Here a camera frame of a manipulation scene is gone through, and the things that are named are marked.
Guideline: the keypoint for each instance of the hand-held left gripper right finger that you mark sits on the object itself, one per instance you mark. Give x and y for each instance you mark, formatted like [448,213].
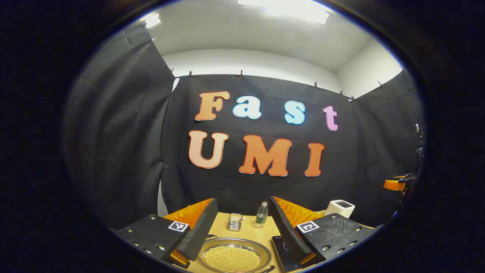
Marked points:
[288,231]

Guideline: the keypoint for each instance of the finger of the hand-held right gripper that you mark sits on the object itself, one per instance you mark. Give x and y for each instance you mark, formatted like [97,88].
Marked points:
[394,185]

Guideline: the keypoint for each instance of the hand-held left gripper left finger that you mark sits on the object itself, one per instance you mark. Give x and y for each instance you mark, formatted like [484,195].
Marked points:
[202,231]

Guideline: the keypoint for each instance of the black induction cooktop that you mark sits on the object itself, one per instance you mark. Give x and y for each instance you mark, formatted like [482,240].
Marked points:
[282,250]

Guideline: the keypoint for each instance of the clear plastic water bottle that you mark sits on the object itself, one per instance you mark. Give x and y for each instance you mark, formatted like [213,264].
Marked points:
[261,216]

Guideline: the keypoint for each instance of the pile of yellow soybeans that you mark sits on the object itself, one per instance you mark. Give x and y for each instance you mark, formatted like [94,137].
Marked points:
[232,258]

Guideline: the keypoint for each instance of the white toaster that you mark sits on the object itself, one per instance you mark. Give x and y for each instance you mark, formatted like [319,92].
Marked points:
[339,209]

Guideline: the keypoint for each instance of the row of black cloth clips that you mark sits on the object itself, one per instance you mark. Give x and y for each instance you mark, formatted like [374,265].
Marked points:
[240,73]

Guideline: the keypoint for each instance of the large ceiling light panel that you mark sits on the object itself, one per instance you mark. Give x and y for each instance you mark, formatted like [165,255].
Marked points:
[288,8]

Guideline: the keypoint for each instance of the small ceiling light panel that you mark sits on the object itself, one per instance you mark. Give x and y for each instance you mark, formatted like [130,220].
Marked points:
[152,20]

